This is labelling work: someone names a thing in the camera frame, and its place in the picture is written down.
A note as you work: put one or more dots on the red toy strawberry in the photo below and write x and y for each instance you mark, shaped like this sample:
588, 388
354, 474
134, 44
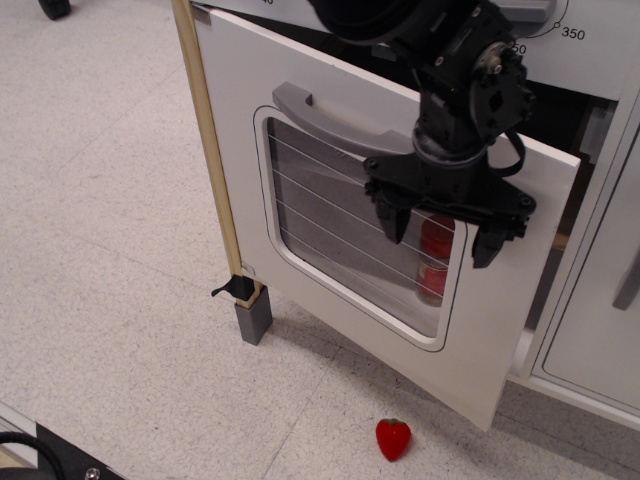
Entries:
393, 437

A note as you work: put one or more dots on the red spice jar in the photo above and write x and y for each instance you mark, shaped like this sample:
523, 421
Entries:
436, 243

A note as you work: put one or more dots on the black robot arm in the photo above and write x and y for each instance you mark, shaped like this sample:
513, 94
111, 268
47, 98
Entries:
472, 91

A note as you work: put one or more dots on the black wheel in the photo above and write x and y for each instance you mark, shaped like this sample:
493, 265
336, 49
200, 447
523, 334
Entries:
55, 9

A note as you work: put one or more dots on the grey right door handle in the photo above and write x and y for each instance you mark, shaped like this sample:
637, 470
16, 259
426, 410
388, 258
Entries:
628, 287

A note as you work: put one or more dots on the grey cabinet leg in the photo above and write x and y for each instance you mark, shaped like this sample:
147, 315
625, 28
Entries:
255, 321

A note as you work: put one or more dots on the grey oven door handle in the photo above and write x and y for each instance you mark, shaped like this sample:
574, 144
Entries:
297, 104

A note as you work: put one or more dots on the white toy kitchen oven cabinet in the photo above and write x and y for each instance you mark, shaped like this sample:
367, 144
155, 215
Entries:
583, 70

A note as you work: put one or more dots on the grey temperature knob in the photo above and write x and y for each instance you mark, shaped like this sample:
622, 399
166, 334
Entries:
528, 17

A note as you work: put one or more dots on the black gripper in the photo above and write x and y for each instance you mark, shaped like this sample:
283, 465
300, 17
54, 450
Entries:
467, 189

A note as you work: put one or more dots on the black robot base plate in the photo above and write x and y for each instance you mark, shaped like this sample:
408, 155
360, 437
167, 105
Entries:
77, 463

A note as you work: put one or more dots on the white right cabinet door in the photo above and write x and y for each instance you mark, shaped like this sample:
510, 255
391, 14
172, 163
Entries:
594, 348

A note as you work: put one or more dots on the white oven door with window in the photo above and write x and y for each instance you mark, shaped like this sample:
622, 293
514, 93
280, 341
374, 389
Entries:
459, 352

